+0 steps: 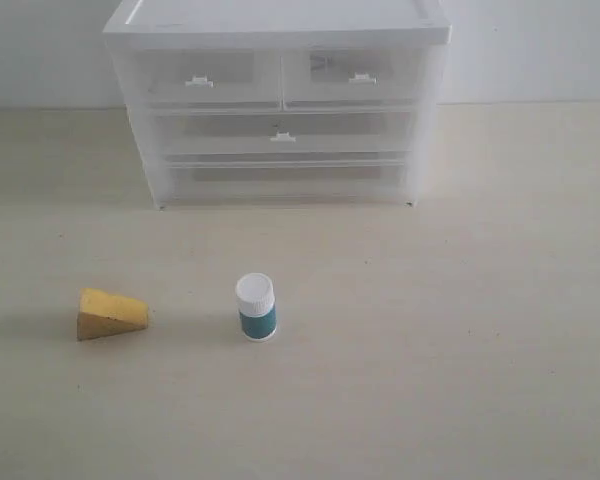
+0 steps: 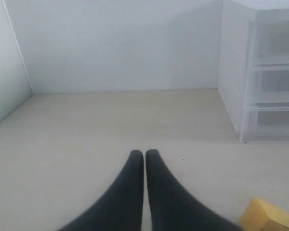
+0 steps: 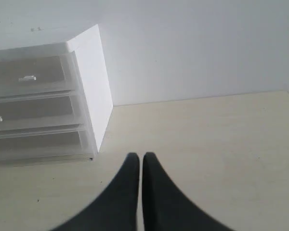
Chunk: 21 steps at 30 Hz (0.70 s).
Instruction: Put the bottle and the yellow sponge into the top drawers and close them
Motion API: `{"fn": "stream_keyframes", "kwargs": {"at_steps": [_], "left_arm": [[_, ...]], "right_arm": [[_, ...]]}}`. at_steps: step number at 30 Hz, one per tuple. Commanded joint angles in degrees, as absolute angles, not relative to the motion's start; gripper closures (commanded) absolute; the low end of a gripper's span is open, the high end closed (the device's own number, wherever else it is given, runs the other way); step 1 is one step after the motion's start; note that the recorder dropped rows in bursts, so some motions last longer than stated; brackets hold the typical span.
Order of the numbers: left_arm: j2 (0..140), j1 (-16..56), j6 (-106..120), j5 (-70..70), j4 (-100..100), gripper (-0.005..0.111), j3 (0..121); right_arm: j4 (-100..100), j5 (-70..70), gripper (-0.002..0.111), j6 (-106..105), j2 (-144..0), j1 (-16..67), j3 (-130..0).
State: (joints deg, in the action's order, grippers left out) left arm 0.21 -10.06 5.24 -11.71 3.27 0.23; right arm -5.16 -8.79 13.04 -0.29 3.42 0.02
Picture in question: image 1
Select bottom wide translucent drawer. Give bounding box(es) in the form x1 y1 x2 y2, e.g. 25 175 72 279
168 164 405 201

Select wide translucent drawer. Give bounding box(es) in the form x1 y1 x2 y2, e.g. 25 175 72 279
152 112 413 155
168 164 405 201

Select white plastic drawer cabinet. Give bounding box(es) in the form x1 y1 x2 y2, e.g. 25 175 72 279
103 1 452 208

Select middle wide translucent drawer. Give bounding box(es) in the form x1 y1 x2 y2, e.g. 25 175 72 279
152 112 413 155

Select yellow cheese wedge toy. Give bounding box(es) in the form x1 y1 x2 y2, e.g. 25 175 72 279
76 288 149 341

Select teal bottle with white cap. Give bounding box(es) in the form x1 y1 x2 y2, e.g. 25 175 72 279
235 272 277 342

